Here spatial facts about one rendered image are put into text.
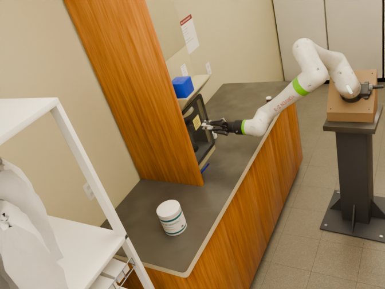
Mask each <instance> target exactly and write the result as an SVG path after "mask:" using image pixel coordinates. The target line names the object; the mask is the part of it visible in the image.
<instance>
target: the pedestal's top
mask: <svg viewBox="0 0 385 289"><path fill-rule="evenodd" d="M382 112H383V104H378V108H377V111H376V115H375V119H374V122H373V123H371V122H334V121H327V119H326V121H325V123H324V125H323V131H333V132H351V133H360V134H375V132H376V129H377V126H378V123H379V121H380V117H381V115H382Z"/></svg>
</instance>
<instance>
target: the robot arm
mask: <svg viewBox="0 0 385 289"><path fill-rule="evenodd" d="M292 55H293V57H294V58H295V59H296V61H297V62H298V64H299V66H300V68H301V70H302V72H301V73H300V74H299V75H298V76H297V77H296V78H295V79H294V80H293V81H292V82H291V83H290V84H289V85H288V86H287V87H286V88H285V89H284V90H283V91H282V92H281V93H280V94H278V95H277V96H276V97H275V98H274V99H272V100H271V101H270V102H268V103H267V104H265V105H264V106H262V107H260V108H259V109H258V110H257V111H256V114H255V116H254V118H253V119H250V120H238V119H237V120H235V121H227V120H225V118H224V117H223V118H220V119H212V120H211V122H207V123H202V125H201V126H203V128H202V129H203V130H211V131H213V133H216V134H222V135H226V136H228V134H229V133H235V134H237V135H252V136H262V135H263V134H264V133H266V130H267V127H268V125H269V123H270V122H271V120H272V119H273V118H274V117H276V116H277V115H278V114H279V113H280V112H281V111H282V110H284V109H285V108H286V107H288V106H289V105H291V104H292V103H294V102H296V101H298V100H299V99H301V98H302V97H304V96H306V95H307V94H309V93H311V92H312V91H314V90H315V89H316V88H318V87H319V86H321V85H322V84H324V83H325V82H326V80H327V78H328V74H329V75H330V77H331V79H332V81H333V83H334V85H335V87H336V89H337V91H338V92H339V93H340V96H341V98H342V99H343V100H344V101H346V102H348V103H355V102H357V101H359V100H360V99H361V98H364V99H368V98H369V96H370V94H371V93H372V92H370V91H372V90H373V89H378V88H384V85H373V84H370V83H369V81H365V82H364V83H361V82H359V81H358V79H357V77H356V76H355V74H354V72H353V70H352V68H351V66H350V64H349V63H348V61H347V59H346V57H345V55H343V54H342V53H340V52H333V51H330V50H326V49H324V48H322V47H320V46H318V45H317V44H315V43H314V42H313V41H312V40H310V39H308V38H301V39H299V40H297V41H296V42H295V43H294V45H293V47H292ZM219 122H222V123H219ZM205 126H206V127H208V128H207V129H205ZM213 126H220V127H213Z"/></svg>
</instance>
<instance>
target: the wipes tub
mask: <svg viewBox="0 0 385 289"><path fill-rule="evenodd" d="M156 212H157V214H158V217H159V220H160V222H161V224H162V226H163V229H164V231H165V233H166V234H167V235H169V236H176V235H179V234H181V233H182V232H183V231H184V230H185V229H186V226H187V223H186V220H185V217H184V215H183V212H182V209H181V207H180V204H179V202H178V201H175V200H168V201H165V202H163V203H161V204H160V205H159V206H158V208H157V210H156Z"/></svg>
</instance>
